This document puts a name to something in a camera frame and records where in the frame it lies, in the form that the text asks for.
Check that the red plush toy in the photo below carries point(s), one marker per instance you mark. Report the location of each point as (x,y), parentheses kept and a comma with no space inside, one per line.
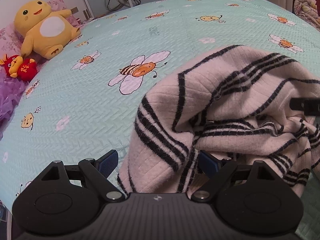
(20,67)

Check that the purple fluffy cloth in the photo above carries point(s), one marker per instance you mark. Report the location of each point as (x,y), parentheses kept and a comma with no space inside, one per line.
(8,100)

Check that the white black-striped knit sweater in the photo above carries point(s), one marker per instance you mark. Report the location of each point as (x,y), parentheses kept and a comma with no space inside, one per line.
(200,100)

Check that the pile of floral quilts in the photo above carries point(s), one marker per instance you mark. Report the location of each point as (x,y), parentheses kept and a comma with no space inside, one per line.
(307,10)

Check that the mint bee-print quilted bedspread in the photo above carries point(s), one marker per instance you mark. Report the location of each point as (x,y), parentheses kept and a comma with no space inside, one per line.
(75,105)

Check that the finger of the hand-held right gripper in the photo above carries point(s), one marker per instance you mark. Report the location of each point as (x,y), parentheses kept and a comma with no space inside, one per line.
(310,105)

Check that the yellow plush toy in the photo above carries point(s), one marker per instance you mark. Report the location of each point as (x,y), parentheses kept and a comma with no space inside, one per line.
(47,30)

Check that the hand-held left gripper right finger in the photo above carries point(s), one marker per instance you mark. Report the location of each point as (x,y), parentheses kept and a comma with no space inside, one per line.
(208,163)

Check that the wall socket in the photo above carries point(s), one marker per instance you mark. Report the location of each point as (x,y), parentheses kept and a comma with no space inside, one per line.
(74,10)

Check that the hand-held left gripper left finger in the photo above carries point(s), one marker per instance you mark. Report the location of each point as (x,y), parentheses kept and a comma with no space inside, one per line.
(108,162)

